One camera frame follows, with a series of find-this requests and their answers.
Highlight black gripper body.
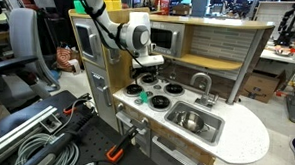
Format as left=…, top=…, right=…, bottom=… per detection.
left=130, top=63, right=160, bottom=82

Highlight small green object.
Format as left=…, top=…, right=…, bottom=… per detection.
left=139, top=90, right=149, bottom=105

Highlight steel pot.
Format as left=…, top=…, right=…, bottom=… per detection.
left=173, top=109, right=211, bottom=135

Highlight grey toy sink basin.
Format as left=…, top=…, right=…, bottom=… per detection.
left=163, top=99, right=227, bottom=147

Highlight black round stove burner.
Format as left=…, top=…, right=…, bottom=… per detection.
left=147, top=94, right=173, bottom=113
left=163, top=82, right=185, bottom=97
left=139, top=73, right=160, bottom=87
left=123, top=82, right=144, bottom=98

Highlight hanging silver toy utensil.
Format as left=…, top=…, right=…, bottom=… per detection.
left=169, top=61, right=178, bottom=81

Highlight grey toy oven door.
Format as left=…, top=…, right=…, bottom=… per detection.
left=113, top=110, right=152, bottom=158

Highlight grey toy fridge door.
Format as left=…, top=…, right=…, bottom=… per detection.
left=80, top=61, right=122, bottom=132

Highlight grey toy microwave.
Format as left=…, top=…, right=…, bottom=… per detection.
left=148, top=21, right=186, bottom=59

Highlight grey toy freezer door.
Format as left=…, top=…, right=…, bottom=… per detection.
left=69, top=16, right=108, bottom=69

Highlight silver toy faucet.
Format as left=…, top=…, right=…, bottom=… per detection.
left=188, top=71, right=220, bottom=112

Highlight wooden toy kitchen play set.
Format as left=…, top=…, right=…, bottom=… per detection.
left=61, top=3, right=277, bottom=165

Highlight stacked colourful foam blocks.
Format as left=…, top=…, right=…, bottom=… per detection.
left=68, top=0, right=123, bottom=16

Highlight grey toy dishwasher door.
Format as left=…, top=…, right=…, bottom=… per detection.
left=149, top=135, right=209, bottom=165

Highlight brown cardboard box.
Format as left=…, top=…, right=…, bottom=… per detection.
left=239, top=68, right=287, bottom=106

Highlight grey office chair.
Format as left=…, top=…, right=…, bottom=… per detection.
left=0, top=6, right=65, bottom=102

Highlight white background table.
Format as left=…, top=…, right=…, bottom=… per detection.
left=259, top=46, right=295, bottom=65

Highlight grey toy wall phone holder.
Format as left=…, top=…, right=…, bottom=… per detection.
left=106, top=49, right=121, bottom=65

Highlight orange handled black clamp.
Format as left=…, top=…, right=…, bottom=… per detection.
left=63, top=92, right=93, bottom=117

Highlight red ring pattern bag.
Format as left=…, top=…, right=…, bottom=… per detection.
left=55, top=46, right=82, bottom=74

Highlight aluminium extrusion rail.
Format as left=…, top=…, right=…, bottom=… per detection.
left=0, top=103, right=59, bottom=165

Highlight coiled grey cable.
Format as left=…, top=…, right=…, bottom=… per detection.
left=13, top=131, right=81, bottom=165

